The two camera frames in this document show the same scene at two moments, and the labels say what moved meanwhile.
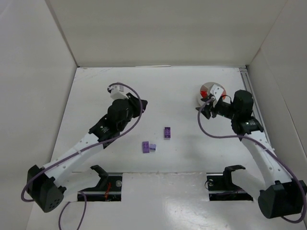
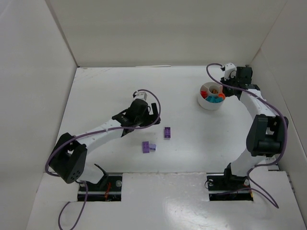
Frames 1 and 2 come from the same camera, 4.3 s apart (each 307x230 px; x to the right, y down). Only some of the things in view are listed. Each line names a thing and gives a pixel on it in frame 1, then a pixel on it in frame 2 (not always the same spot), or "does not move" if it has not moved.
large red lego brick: [204, 94] does not move
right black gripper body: [207, 110] → [228, 86]
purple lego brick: [167, 132] does not move
